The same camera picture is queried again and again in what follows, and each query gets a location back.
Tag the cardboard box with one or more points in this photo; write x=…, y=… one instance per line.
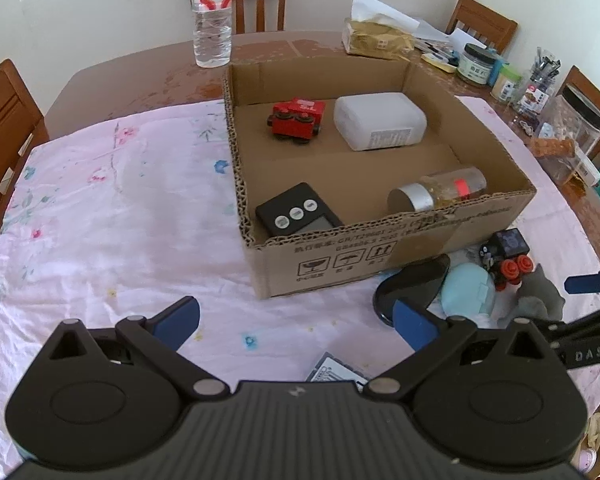
x=290, y=270

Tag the grey shark toy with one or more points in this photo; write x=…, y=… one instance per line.
x=540, y=295

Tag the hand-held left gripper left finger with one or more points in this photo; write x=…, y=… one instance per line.
x=177, y=317

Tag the clear plastic water bottle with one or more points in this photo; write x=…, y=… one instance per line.
x=212, y=35

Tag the black digital timer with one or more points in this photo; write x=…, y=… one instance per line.
x=300, y=212

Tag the pink floral cloth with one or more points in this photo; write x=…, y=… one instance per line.
x=105, y=210

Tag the clear pen holder jar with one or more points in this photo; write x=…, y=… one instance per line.
x=537, y=90

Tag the large clear jar black lid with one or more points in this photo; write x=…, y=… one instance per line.
x=565, y=130

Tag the gold tissue box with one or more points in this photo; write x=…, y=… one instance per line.
x=375, y=40

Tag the small jar dark lid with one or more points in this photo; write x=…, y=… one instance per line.
x=475, y=65

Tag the teal round container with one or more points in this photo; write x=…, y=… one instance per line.
x=467, y=290

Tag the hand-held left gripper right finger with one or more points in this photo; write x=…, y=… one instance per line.
x=415, y=325

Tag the yellow notepad with pens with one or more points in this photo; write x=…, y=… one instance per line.
x=440, y=60

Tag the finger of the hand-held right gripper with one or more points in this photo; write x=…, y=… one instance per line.
x=580, y=329
x=585, y=285

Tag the white plastic container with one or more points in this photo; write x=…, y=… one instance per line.
x=380, y=120

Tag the black and white label card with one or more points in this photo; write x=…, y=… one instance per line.
x=335, y=370

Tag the green lid bottle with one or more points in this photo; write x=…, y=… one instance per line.
x=505, y=82

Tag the black toy car red wheels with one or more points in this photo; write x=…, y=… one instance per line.
x=505, y=250

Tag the red toy train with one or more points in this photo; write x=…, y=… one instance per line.
x=297, y=117

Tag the silver cap capsule bottle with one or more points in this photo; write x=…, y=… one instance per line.
x=430, y=190

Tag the white medicine box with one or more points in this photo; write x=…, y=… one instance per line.
x=589, y=167

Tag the pile of white papers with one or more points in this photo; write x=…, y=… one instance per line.
x=437, y=35

